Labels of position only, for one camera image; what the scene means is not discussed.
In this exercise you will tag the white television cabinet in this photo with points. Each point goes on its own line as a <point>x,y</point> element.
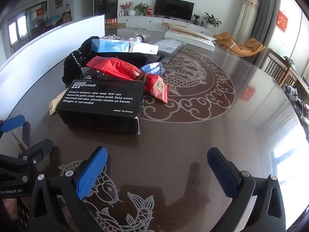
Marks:
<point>144,21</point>

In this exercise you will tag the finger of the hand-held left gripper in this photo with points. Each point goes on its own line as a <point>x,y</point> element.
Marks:
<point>38,148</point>
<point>12,123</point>

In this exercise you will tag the small potted plant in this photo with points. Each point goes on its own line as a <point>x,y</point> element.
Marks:
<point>196,19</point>

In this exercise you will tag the red wall hanging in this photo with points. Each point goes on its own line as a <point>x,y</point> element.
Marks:
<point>282,20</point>

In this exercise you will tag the leafy green potted plant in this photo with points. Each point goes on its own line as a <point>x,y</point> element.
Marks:
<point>141,8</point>

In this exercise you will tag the white flat box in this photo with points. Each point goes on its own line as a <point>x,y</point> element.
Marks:
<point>193,43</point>

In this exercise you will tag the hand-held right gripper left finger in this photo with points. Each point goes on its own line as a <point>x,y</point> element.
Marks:
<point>91,174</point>

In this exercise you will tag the black television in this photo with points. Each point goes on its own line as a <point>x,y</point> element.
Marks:
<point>173,8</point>

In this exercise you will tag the grey patterned cloth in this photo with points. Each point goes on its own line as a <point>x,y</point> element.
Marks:
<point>108,37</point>

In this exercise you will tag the large green potted plant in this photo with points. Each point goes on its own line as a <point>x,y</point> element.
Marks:
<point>212,20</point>

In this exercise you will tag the tan cardboard sheet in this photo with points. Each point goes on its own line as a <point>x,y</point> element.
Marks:
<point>193,34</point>

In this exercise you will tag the brown band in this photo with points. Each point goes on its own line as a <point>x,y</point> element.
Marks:
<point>143,76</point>

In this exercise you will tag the clear bag with dark contents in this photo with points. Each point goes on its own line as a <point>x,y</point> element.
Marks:
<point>169,46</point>

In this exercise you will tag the red snack packet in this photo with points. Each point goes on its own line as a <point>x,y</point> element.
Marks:
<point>113,67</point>

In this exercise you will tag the grey curtain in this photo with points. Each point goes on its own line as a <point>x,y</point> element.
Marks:
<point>265,17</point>

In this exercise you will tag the black printed cardboard box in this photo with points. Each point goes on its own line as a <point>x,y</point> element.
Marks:
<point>101,111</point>

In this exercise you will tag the white board panel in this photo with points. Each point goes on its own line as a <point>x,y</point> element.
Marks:
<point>48,50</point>

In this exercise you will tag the wooden chair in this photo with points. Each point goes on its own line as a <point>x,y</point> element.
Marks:
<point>277,65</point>

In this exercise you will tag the tan paper envelope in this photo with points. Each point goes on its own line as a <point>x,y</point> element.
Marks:
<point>53,105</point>

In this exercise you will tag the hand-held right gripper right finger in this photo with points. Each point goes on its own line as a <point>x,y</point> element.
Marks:
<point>224,174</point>

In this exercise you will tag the red flowers in vase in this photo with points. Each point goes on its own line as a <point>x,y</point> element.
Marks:
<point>125,6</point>

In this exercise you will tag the red gift bag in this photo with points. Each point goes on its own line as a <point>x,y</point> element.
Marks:
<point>149,12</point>

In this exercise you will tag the blue and white box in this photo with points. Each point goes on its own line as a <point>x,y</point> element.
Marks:
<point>113,46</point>

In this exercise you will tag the orange lounge chair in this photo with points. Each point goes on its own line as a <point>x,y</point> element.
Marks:
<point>248,46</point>

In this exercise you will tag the clear plastic package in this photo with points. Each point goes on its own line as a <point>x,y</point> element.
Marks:
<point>154,67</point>

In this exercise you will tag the white round vase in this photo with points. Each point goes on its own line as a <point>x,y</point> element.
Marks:
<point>131,12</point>

